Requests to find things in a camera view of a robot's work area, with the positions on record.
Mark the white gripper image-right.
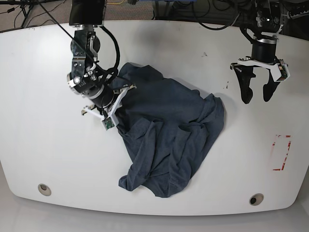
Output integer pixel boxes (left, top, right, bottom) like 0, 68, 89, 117
230, 56, 285, 104

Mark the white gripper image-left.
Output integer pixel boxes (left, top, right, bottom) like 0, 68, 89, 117
81, 85, 136, 126

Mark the dark blue T-shirt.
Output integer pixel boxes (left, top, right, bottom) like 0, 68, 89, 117
112, 63, 225, 198

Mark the red tape rectangle marking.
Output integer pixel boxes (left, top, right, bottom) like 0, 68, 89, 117
270, 135, 292, 171

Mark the wrist camera board image-left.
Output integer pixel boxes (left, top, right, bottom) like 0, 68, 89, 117
102, 117, 114, 130

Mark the wrist camera board image-right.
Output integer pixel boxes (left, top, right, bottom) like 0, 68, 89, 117
280, 63, 290, 80

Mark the left table cable grommet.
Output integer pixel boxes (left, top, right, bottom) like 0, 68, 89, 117
38, 184, 52, 196

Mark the table cable grommet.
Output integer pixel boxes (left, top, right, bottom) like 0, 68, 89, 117
38, 184, 52, 196
249, 193, 264, 206

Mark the right table cable grommet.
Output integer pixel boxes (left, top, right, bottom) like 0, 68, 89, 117
249, 193, 264, 206

